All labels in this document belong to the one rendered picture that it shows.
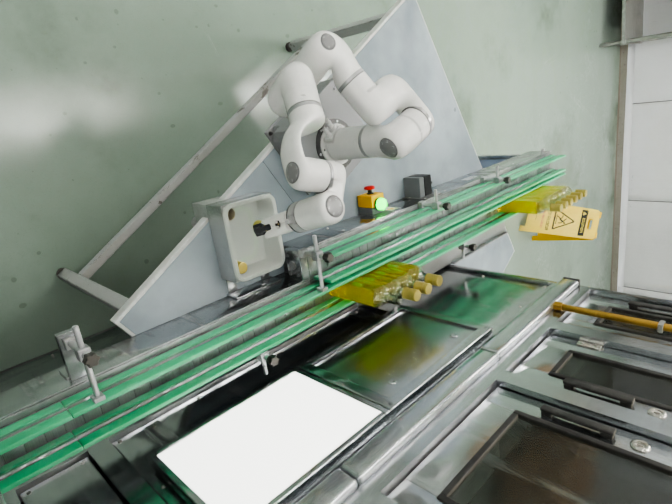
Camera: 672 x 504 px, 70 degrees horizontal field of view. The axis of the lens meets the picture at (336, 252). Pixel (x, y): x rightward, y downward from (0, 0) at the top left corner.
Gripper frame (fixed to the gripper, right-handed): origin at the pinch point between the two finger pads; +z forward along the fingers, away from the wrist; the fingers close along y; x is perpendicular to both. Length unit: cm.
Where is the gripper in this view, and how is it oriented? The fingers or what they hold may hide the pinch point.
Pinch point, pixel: (265, 227)
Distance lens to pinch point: 128.5
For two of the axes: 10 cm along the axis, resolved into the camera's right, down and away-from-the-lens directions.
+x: -3.1, -9.4, -1.1
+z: -6.4, 1.3, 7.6
